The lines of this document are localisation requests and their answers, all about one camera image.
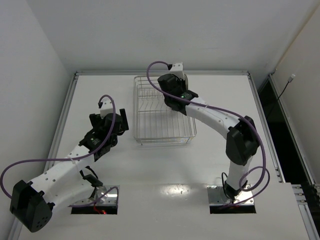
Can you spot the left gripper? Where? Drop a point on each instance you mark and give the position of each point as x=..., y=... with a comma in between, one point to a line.
x=124, y=119

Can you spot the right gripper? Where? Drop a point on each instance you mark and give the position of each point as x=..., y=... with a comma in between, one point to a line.
x=166, y=100

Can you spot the orange patterned white plate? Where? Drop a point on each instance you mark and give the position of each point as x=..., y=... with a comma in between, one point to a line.
x=186, y=82

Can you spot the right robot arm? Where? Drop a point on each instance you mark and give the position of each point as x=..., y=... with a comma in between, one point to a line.
x=241, y=143

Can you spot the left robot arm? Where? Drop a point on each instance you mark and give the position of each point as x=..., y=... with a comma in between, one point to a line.
x=34, y=202

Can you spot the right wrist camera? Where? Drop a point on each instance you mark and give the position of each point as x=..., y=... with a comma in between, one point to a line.
x=177, y=69

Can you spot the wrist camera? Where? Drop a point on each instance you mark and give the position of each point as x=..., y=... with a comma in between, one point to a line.
x=177, y=69
x=106, y=106

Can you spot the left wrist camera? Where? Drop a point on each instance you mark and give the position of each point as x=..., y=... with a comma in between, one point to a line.
x=106, y=106

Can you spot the metal wire dish rack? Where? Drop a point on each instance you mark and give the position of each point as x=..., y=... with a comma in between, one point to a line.
x=156, y=123

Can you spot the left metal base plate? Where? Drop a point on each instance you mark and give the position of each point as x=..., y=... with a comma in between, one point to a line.
x=106, y=195

